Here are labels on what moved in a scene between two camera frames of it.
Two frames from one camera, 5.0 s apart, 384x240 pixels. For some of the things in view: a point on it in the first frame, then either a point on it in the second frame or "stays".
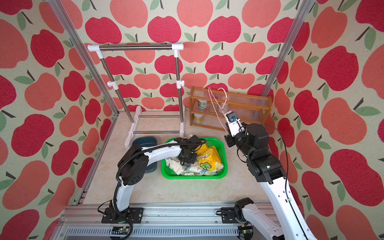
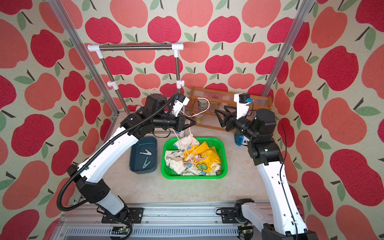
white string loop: (222, 108) → (189, 125)
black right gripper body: (238, 141) → (234, 124)
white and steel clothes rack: (176, 47) stays
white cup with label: (202, 104) stays
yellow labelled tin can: (198, 118) stays
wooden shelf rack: (208, 107) stays
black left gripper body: (191, 158) → (169, 121)
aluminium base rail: (86, 221) stays
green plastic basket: (217, 142) stays
